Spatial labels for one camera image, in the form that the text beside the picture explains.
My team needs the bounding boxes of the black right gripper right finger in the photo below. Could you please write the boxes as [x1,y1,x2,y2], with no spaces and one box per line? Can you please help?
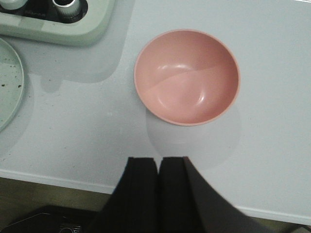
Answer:
[159,157,271,233]

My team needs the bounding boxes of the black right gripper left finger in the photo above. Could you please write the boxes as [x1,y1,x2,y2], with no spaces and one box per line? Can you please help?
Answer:
[87,157,158,233]

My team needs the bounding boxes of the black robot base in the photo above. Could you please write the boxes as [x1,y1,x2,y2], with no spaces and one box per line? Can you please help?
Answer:
[1,205,97,233]

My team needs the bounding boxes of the pink bowl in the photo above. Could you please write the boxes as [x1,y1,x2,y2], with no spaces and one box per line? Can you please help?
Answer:
[134,29,241,126]

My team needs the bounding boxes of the green round plate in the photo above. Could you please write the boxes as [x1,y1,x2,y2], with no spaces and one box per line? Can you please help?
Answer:
[0,39,25,130]

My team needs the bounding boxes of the right silver control knob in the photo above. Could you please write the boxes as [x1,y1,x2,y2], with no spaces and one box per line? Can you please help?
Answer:
[52,0,82,19]

